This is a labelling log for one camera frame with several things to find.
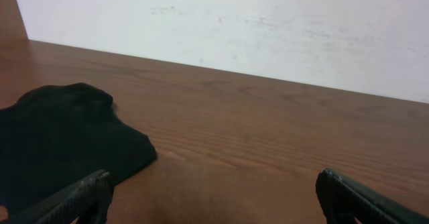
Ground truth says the folded black garment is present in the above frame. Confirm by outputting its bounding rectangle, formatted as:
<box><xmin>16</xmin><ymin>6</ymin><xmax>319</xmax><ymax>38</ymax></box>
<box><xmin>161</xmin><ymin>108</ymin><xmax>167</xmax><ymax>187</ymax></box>
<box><xmin>1</xmin><ymin>83</ymin><xmax>157</xmax><ymax>215</ymax></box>

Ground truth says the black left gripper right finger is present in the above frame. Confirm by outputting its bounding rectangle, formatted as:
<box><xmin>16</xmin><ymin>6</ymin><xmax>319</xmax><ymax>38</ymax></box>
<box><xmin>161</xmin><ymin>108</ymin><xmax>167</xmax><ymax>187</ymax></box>
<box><xmin>316</xmin><ymin>168</ymin><xmax>428</xmax><ymax>224</ymax></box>

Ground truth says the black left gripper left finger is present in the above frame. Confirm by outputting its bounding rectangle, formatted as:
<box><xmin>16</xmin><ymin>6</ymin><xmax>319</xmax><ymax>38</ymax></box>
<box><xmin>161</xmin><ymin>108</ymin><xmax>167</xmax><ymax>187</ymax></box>
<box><xmin>1</xmin><ymin>170</ymin><xmax>114</xmax><ymax>224</ymax></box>

